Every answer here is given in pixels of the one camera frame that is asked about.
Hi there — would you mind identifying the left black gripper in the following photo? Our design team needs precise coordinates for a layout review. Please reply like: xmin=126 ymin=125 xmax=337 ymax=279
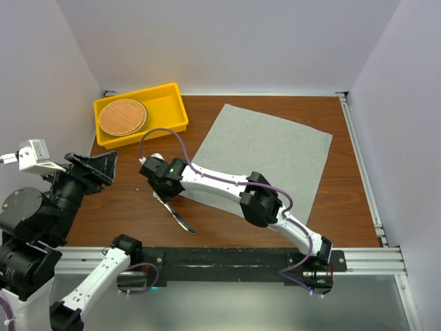
xmin=39 ymin=148 xmax=119 ymax=240

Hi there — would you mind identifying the grey cloth napkin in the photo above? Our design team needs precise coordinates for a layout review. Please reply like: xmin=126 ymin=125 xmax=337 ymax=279
xmin=192 ymin=104 xmax=333 ymax=223

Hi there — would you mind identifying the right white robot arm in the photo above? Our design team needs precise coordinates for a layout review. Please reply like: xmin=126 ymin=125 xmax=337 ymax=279
xmin=139 ymin=154 xmax=333 ymax=271

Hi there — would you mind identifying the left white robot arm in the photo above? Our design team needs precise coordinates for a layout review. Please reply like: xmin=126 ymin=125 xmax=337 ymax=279
xmin=1 ymin=151 xmax=143 ymax=330

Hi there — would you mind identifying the silver table knife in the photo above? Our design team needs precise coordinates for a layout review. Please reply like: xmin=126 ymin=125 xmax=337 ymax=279
xmin=152 ymin=192 xmax=196 ymax=235

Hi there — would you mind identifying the yellow plastic bin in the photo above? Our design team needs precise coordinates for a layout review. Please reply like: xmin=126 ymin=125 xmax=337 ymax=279
xmin=94 ymin=83 xmax=189 ymax=150

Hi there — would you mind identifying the round woven coaster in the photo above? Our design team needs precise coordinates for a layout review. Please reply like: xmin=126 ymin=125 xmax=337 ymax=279
xmin=98 ymin=99 xmax=148 ymax=137

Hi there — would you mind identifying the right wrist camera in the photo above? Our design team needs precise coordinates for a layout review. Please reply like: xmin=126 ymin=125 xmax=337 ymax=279
xmin=139 ymin=153 xmax=165 ymax=178

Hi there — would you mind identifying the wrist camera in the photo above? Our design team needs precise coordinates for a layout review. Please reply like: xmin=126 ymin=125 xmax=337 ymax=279
xmin=139 ymin=153 xmax=165 ymax=178
xmin=1 ymin=139 xmax=67 ymax=176

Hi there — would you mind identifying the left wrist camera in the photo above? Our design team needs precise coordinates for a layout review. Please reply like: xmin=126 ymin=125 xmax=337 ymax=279
xmin=1 ymin=139 xmax=67 ymax=176

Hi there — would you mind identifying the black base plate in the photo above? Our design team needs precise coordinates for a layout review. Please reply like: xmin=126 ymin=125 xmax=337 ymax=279
xmin=117 ymin=248 xmax=348 ymax=294

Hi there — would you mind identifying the aluminium frame rail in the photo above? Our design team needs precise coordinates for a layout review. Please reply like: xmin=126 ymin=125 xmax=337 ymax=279
xmin=25 ymin=245 xmax=424 ymax=331

